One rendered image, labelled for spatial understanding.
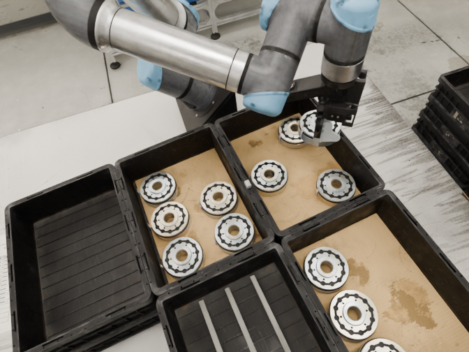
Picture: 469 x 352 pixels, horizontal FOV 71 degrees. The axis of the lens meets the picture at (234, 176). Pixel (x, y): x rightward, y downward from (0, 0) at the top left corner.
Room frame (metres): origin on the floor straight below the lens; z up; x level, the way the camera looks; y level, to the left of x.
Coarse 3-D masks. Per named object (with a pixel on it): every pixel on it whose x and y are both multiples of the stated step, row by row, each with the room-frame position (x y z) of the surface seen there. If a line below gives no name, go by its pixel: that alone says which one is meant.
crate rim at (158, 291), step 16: (208, 128) 0.63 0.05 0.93; (160, 144) 0.60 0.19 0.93; (224, 144) 0.56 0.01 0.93; (128, 160) 0.56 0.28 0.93; (240, 176) 0.44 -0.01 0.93; (128, 208) 0.41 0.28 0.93; (256, 208) 0.35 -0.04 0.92; (272, 240) 0.26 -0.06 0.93; (144, 256) 0.28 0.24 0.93; (240, 256) 0.24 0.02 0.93; (192, 272) 0.22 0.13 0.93; (160, 288) 0.20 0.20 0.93
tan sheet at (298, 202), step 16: (272, 128) 0.66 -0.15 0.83; (240, 144) 0.62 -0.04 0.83; (256, 144) 0.61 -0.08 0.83; (272, 144) 0.60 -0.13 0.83; (240, 160) 0.56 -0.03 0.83; (256, 160) 0.55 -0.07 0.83; (288, 160) 0.53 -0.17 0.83; (304, 160) 0.52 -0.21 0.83; (320, 160) 0.51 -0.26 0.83; (288, 176) 0.48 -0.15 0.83; (304, 176) 0.47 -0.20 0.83; (288, 192) 0.43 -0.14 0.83; (304, 192) 0.42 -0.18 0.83; (272, 208) 0.39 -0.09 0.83; (288, 208) 0.38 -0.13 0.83; (304, 208) 0.37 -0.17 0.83; (320, 208) 0.36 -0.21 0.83; (288, 224) 0.33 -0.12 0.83
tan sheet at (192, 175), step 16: (192, 160) 0.59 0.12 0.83; (208, 160) 0.58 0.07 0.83; (176, 176) 0.55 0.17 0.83; (192, 176) 0.54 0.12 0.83; (208, 176) 0.53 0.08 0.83; (224, 176) 0.52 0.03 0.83; (192, 192) 0.48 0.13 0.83; (144, 208) 0.46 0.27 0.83; (192, 208) 0.43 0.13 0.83; (240, 208) 0.40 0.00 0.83; (192, 224) 0.38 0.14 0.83; (208, 224) 0.37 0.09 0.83; (160, 240) 0.35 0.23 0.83; (208, 240) 0.33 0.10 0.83; (256, 240) 0.30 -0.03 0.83; (160, 256) 0.31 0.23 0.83; (208, 256) 0.28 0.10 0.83; (224, 256) 0.28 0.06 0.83
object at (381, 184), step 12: (216, 120) 0.65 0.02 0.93; (228, 144) 0.56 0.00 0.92; (348, 144) 0.48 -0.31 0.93; (360, 156) 0.44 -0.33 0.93; (240, 168) 0.47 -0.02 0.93; (372, 168) 0.40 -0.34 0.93; (252, 192) 0.39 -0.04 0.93; (372, 192) 0.33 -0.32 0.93; (264, 204) 0.35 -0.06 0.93; (348, 204) 0.31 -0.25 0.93; (324, 216) 0.30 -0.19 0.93; (276, 228) 0.29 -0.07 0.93; (288, 228) 0.28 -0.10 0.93; (300, 228) 0.28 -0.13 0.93
